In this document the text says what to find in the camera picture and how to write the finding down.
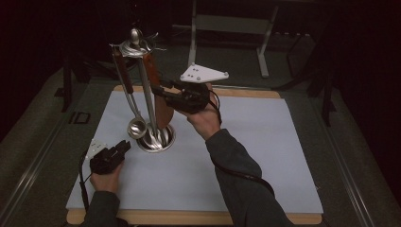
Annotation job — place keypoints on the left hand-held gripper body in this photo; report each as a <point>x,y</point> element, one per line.
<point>105,162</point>

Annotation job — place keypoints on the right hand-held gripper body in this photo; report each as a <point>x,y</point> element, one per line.
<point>192,99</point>

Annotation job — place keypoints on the wooden rice paddle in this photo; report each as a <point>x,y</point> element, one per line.
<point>164,115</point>

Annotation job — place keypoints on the steel utensil rack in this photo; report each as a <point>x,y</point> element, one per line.
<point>156,140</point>

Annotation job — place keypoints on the person's left hand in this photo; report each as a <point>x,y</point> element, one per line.
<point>105,183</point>

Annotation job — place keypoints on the person's right hand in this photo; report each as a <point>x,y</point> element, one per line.
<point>206,123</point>

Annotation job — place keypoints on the black metal stand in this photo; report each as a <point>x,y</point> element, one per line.
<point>66,91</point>
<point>327,101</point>

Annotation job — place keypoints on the white table mat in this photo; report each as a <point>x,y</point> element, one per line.
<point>195,192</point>

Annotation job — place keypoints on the white metal stand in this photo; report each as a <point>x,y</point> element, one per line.
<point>233,24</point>

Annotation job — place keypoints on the wooden table board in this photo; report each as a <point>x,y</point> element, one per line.
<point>189,218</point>

